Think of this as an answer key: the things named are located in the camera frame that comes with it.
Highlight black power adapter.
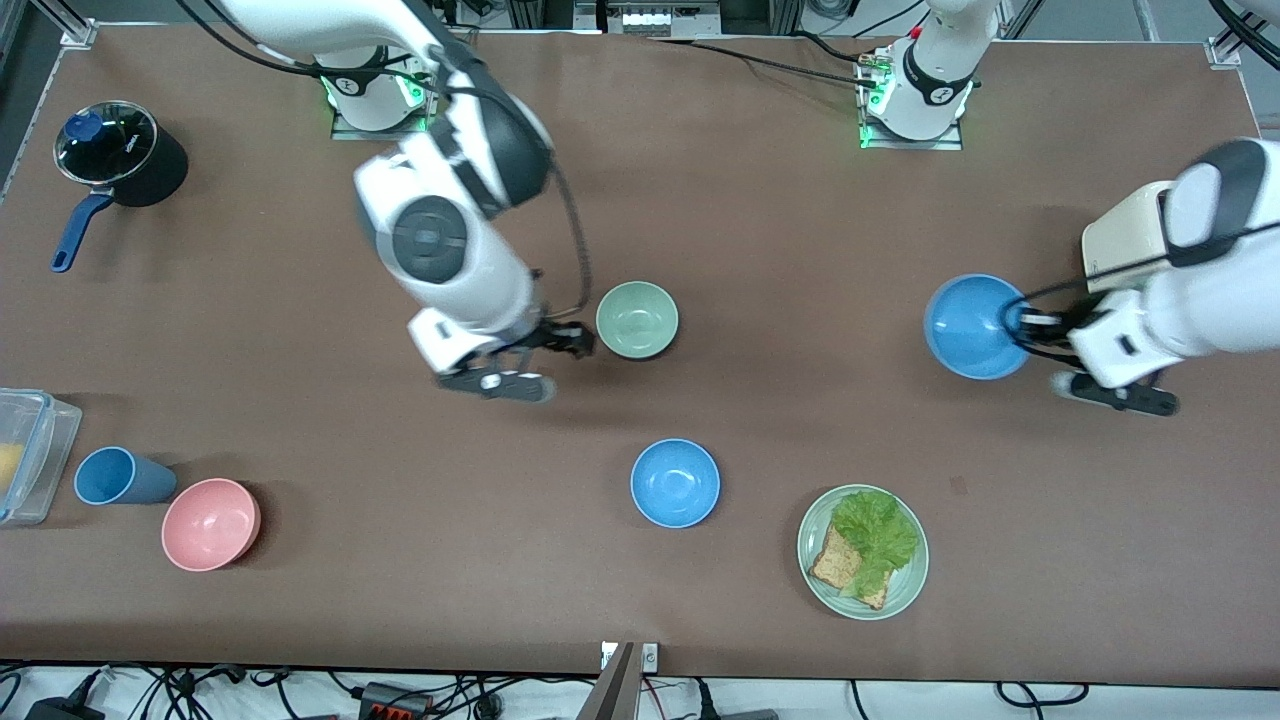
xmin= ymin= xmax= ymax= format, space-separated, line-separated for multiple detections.
xmin=25 ymin=697 xmax=107 ymax=720

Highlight blue plastic bowl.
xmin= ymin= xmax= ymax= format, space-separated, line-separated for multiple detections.
xmin=923 ymin=274 xmax=1031 ymax=381
xmin=630 ymin=438 xmax=721 ymax=529

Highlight white power strip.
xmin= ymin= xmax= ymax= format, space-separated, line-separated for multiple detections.
xmin=575 ymin=0 xmax=723 ymax=39

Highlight pink plastic bowl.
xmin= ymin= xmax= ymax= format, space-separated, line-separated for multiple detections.
xmin=161 ymin=478 xmax=263 ymax=573

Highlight black pot with blue handle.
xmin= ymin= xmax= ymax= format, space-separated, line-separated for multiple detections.
xmin=52 ymin=118 xmax=189 ymax=273

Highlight clear plastic food container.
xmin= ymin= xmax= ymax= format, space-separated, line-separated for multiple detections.
xmin=0 ymin=388 xmax=83 ymax=528

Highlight glass pot lid blue knob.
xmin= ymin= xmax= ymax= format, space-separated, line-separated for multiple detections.
xmin=53 ymin=100 xmax=159 ymax=188

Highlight toasted bread slice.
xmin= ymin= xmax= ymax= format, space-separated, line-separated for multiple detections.
xmin=808 ymin=524 xmax=891 ymax=611

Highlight beige toaster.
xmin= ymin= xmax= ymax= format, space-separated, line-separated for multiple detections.
xmin=1082 ymin=180 xmax=1176 ymax=294

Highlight black cable on table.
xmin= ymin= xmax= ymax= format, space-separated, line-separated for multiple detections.
xmin=648 ymin=36 xmax=883 ymax=93

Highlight black looped floor cable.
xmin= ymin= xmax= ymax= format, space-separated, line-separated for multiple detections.
xmin=995 ymin=681 xmax=1091 ymax=708

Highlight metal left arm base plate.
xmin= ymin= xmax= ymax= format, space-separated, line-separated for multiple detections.
xmin=856 ymin=118 xmax=967 ymax=152

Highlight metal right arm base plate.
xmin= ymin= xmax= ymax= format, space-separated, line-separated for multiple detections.
xmin=328 ymin=105 xmax=435 ymax=139

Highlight blue plastic cup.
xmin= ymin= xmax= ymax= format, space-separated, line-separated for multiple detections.
xmin=74 ymin=446 xmax=178 ymax=506

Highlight black power strip red switches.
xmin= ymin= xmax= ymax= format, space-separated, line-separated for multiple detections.
xmin=358 ymin=682 xmax=435 ymax=720

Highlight grey camera mount pole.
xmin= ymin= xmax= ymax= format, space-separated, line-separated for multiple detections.
xmin=577 ymin=642 xmax=641 ymax=720

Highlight green plastic bowl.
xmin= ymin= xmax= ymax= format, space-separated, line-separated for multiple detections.
xmin=596 ymin=281 xmax=680 ymax=361

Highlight green lettuce leaf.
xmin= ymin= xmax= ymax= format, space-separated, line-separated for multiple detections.
xmin=832 ymin=490 xmax=920 ymax=601

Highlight pale green plate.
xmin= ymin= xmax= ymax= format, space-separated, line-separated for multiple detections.
xmin=797 ymin=484 xmax=930 ymax=621

